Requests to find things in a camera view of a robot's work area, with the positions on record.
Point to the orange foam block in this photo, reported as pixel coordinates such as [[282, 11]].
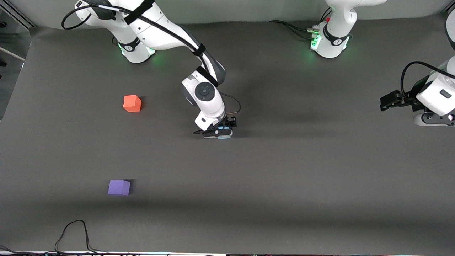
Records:
[[131, 104]]

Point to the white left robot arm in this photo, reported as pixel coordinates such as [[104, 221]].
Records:
[[332, 46]]

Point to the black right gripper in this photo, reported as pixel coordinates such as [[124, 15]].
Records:
[[231, 123]]

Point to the purple foam block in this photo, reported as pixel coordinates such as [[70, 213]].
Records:
[[119, 188]]

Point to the dark grey table mat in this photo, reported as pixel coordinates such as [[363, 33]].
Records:
[[249, 177]]

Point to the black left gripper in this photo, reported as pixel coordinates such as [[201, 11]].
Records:
[[407, 98]]

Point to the light blue foam block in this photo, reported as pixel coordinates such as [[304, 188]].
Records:
[[225, 135]]

